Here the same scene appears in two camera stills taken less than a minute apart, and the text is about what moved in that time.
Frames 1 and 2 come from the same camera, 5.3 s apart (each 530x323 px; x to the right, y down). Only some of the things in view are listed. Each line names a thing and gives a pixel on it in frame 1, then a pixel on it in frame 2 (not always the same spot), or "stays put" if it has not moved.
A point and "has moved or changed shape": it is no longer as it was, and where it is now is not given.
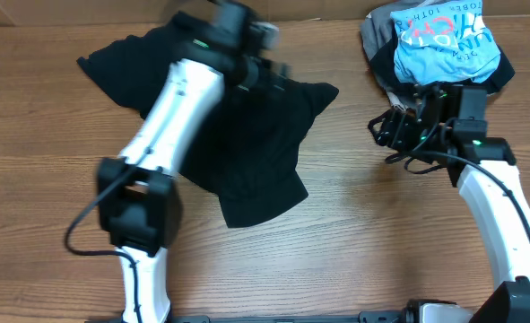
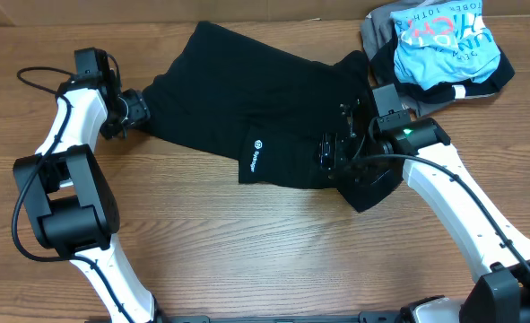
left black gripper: (264, 85) to (141, 110)
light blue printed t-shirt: (443, 42) stays put
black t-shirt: (248, 151) has moved or changed shape
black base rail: (398, 316) stays put
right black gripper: (402, 126) to (336, 146)
